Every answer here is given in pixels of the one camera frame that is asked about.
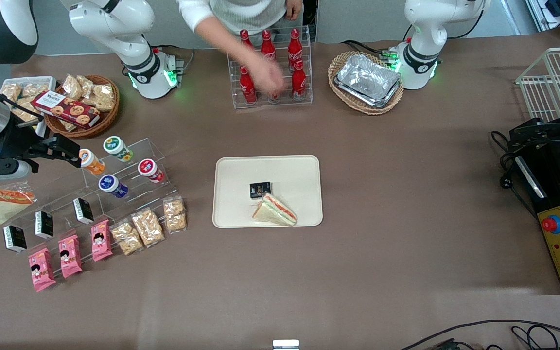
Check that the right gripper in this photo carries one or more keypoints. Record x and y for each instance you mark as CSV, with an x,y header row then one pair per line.
x,y
17,141

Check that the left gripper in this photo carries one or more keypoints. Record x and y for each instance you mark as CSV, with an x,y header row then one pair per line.
x,y
538,132

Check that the green gum bottle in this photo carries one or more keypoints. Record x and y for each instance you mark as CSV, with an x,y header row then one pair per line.
x,y
117,148

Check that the person right forearm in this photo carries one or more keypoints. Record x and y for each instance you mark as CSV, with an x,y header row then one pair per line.
x,y
224,36

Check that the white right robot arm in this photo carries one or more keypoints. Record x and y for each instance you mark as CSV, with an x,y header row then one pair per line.
x,y
114,24

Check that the orange gum bottle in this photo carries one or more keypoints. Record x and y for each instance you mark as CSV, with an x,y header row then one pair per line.
x,y
94,164

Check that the blue gum bottle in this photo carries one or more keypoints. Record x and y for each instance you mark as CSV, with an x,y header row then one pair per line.
x,y
111,185

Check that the clear tray of snack bags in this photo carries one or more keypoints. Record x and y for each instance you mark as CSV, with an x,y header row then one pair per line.
x,y
42,81

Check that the red gum bottle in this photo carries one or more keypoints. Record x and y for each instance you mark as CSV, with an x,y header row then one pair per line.
x,y
150,170

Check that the aluminium foil tray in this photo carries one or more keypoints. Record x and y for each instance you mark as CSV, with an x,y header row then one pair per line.
x,y
379,103
367,75

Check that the cream plastic tray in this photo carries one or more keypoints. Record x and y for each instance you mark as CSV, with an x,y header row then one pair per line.
x,y
241,184

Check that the person right hand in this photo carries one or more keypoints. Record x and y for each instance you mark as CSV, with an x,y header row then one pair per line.
x,y
266,77

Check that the person left hand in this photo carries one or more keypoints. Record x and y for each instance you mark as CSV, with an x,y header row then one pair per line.
x,y
293,8

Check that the clear snack packet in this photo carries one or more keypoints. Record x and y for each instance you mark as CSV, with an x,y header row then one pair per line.
x,y
86,85
35,90
105,96
68,126
23,111
10,91
72,86

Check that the clear acrylic tiered stand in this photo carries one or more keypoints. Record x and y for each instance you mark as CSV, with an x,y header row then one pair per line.
x,y
66,189

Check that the red cookie box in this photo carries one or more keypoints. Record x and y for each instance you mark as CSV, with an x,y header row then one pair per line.
x,y
66,109

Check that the dark brown wicker basket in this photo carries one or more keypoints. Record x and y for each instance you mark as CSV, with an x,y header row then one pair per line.
x,y
110,116

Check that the black tissue pack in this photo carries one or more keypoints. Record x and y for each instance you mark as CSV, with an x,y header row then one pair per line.
x,y
83,210
44,224
15,238
260,190

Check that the black sealing machine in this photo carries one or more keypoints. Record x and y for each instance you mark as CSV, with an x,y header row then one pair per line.
x,y
552,194

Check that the wrapped triangle sandwich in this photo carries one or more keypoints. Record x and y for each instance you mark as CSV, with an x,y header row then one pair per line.
x,y
275,211
3,206

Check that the pink snack pack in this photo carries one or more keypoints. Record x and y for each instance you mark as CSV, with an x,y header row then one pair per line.
x,y
70,256
42,270
101,239

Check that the clear nut bar packet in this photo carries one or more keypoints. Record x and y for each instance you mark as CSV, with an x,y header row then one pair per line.
x,y
174,214
148,227
127,237

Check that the light woven wicker basket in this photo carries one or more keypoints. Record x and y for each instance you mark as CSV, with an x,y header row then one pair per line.
x,y
343,61

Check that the person body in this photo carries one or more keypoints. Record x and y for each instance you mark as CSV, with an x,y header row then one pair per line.
x,y
241,14

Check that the clear acrylic bottle rack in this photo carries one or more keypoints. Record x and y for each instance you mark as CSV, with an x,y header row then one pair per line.
x,y
282,103

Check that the small white device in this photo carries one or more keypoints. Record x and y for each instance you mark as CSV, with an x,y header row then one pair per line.
x,y
286,344

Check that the aluminium frame shelf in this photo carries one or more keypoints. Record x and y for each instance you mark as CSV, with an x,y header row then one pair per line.
x,y
552,14

